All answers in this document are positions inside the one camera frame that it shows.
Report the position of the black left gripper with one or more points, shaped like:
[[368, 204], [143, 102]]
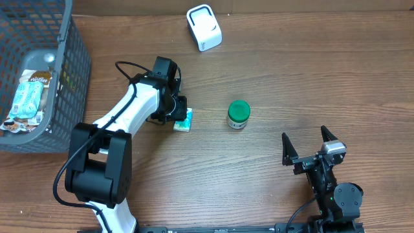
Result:
[[178, 112]]

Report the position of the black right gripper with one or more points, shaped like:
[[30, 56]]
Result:
[[303, 162]]

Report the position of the Kleenex tissue pack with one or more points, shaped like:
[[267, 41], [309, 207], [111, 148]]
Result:
[[185, 125]]

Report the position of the green lid Knorr jar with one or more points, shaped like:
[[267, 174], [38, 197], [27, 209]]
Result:
[[238, 114]]

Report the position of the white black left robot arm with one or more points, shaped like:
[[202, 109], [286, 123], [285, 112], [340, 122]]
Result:
[[98, 170]]

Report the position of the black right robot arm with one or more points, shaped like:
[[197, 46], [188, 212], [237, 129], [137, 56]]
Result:
[[338, 203]]

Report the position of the white barcode scanner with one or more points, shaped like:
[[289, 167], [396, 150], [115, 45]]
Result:
[[204, 27]]

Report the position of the grey plastic mesh basket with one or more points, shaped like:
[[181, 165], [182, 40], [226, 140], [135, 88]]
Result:
[[42, 36]]

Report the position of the teal wipes pack in basket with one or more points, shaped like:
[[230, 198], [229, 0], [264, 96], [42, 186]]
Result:
[[26, 100]]

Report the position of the brown snack pouch in basket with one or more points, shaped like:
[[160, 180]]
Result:
[[26, 125]]

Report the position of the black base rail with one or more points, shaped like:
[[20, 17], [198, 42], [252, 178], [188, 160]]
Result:
[[246, 229]]

